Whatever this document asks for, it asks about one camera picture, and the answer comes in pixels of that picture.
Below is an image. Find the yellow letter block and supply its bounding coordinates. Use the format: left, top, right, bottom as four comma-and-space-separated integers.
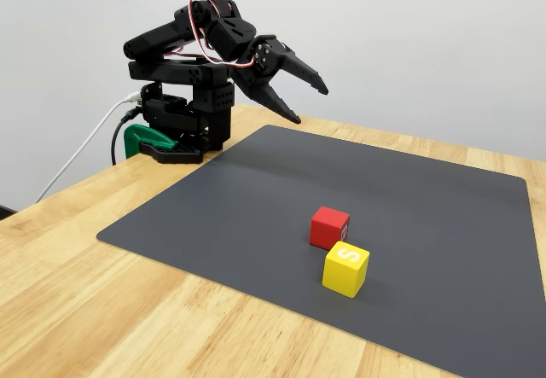
322, 241, 370, 299

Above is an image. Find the black power cable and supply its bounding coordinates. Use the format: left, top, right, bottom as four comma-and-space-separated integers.
111, 108, 142, 166

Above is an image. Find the white cable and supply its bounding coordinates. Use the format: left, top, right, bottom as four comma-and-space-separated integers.
34, 91, 142, 204

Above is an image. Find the red white black forearm wire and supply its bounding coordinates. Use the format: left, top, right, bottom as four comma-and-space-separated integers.
164, 44, 210, 61

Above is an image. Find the dark grey mat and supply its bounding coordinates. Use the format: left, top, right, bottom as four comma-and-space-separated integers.
96, 125, 546, 378

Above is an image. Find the red white black wrist wire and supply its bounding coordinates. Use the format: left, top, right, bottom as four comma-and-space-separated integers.
189, 0, 257, 70

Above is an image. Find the red letter cube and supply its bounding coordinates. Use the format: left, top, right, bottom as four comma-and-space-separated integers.
309, 206, 351, 251

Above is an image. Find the green table clamp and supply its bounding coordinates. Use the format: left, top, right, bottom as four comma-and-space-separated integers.
123, 124, 179, 160

